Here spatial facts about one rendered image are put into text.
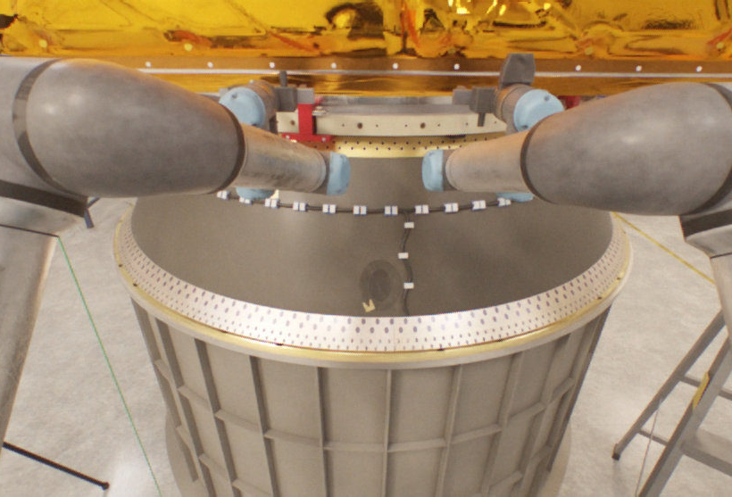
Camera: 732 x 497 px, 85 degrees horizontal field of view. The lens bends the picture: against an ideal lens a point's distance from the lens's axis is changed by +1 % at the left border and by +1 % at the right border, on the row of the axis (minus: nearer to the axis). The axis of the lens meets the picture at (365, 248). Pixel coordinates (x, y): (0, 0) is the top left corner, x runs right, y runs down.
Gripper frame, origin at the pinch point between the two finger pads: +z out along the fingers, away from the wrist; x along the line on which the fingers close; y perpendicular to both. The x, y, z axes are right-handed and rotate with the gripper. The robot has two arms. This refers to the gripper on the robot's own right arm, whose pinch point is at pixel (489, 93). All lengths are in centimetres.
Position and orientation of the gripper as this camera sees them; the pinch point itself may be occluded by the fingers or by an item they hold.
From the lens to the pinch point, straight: 104.1
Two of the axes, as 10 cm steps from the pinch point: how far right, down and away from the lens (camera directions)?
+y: -0.1, 8.8, 4.7
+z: -0.1, -4.7, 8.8
